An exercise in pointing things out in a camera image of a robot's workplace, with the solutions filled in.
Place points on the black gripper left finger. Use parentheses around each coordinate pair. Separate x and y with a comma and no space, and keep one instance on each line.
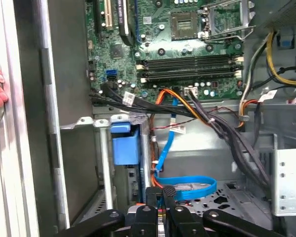
(145,222)

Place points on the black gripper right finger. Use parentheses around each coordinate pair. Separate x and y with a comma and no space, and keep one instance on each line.
(178,222)

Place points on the hard disk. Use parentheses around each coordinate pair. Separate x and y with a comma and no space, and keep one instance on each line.
(125,150)

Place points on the metal disk bay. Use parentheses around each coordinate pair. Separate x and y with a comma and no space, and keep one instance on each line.
(103,153)

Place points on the metal optical drive cage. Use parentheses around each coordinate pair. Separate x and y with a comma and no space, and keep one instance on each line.
(289,182)

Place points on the black RAM slot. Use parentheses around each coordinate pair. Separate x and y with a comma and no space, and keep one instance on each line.
(187,66)
(187,73)
(187,60)
(187,79)

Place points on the green motherboard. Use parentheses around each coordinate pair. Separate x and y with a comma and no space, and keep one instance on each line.
(128,64)

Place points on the black PC case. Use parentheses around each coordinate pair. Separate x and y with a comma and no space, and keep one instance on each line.
(71,74)

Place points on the CPU socket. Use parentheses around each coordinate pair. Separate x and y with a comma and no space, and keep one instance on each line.
(185,24)

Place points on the black graphics card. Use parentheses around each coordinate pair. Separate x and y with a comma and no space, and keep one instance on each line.
(124,24)

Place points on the metal locking lever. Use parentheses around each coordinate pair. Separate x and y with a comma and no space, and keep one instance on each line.
(236,29)

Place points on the black expansion slot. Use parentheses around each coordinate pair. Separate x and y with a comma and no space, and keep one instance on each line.
(97,19)

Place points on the white expansion slot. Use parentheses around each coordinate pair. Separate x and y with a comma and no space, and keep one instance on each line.
(109,14)

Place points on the metal socket cover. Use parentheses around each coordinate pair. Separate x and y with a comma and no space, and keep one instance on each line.
(244,12)

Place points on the grey power supply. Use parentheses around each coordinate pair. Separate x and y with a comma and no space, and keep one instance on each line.
(281,12)

